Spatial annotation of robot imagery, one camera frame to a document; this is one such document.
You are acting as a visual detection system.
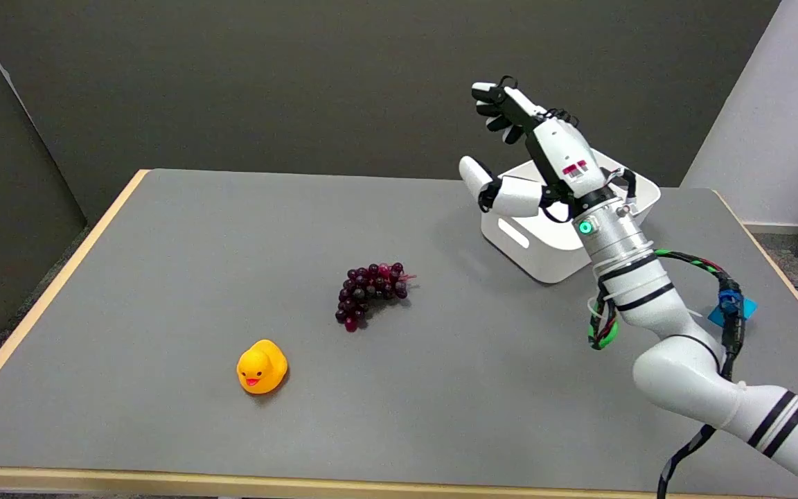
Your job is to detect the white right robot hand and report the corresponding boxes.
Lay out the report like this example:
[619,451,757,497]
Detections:
[459,76,638,224]

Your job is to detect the dark purple grape bunch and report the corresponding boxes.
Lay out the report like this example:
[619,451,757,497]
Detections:
[335,262,418,333]

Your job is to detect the white plastic basket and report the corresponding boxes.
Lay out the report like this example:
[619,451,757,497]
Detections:
[480,148,662,284]

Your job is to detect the blue tape piece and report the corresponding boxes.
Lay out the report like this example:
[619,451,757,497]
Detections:
[707,298,758,329]

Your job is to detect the yellow rubber duck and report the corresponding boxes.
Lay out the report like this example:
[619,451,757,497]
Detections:
[236,339,289,396]

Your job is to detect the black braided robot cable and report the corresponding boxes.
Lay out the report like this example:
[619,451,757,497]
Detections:
[587,249,746,499]

